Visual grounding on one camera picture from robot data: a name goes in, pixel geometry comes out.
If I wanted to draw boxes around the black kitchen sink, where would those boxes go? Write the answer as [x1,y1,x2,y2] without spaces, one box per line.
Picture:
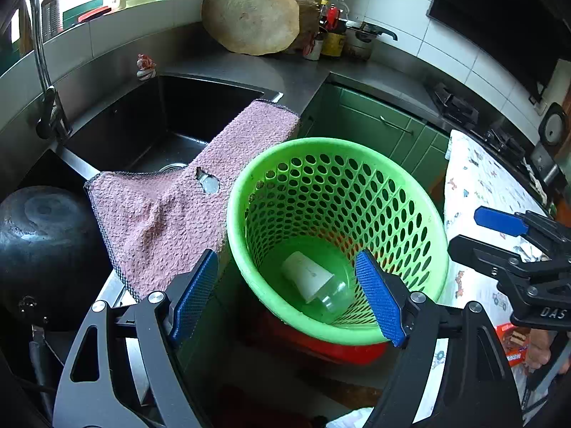
[51,75,283,180]

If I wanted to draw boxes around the chrome kitchen faucet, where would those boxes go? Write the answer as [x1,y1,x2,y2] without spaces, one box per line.
[29,0,72,142]

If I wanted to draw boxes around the person's right hand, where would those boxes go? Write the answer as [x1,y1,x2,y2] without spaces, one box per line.
[526,328,554,372]

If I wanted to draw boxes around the red plastic basin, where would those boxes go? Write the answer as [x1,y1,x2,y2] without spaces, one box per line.
[258,312,388,366]

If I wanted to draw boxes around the white printed tablecloth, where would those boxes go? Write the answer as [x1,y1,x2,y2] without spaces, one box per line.
[412,128,552,424]

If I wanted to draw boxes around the orange snack box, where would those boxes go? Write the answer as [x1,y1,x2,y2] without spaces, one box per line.
[495,323,530,367]

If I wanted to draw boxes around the black rice cooker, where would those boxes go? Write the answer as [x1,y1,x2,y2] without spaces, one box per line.
[530,102,570,188]

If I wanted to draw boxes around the black gas stove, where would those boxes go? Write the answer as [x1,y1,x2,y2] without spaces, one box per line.
[427,82,526,162]

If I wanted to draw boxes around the black wok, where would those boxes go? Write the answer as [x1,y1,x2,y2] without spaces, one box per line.
[1,185,111,330]

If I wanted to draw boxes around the green perforated plastic basket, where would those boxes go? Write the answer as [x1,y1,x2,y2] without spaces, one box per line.
[227,138,449,346]

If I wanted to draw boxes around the pink dish cloth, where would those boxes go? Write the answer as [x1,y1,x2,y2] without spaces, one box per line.
[85,101,300,300]

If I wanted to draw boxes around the green cabinet doors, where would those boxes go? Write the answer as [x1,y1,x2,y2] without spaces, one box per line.
[307,84,449,193]

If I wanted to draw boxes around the dark sauce bottle yellow label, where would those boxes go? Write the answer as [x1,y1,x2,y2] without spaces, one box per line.
[319,0,350,58]

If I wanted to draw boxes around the small red white figurine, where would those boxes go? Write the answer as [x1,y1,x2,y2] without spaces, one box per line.
[136,54,156,81]

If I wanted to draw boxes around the round wooden chopping block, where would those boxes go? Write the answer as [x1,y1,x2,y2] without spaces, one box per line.
[201,0,319,56]

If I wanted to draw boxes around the steel pot with black handle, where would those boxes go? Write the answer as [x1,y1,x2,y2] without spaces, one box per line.
[343,20,398,61]

